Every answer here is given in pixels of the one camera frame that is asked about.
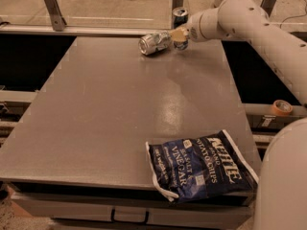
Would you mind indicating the left metal bracket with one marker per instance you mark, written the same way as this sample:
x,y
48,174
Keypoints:
x,y
57,20

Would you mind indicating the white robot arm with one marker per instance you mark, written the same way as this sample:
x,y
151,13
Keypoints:
x,y
281,201

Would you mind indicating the right metal bracket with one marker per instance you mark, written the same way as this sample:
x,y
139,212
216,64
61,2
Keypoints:
x,y
267,6

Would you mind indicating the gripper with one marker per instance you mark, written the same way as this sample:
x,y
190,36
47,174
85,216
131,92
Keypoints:
x,y
193,31

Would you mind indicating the blue redbull can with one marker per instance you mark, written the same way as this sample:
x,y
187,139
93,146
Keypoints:
x,y
180,17

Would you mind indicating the silver can lying down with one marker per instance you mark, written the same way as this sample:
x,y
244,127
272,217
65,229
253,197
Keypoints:
x,y
153,43

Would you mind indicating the blue kettle chip bag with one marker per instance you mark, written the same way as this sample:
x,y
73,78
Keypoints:
x,y
195,169

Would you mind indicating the black drawer handle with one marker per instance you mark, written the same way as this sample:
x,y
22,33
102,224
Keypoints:
x,y
129,215

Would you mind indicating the orange tape roll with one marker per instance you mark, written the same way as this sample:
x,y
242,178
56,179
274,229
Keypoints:
x,y
282,108

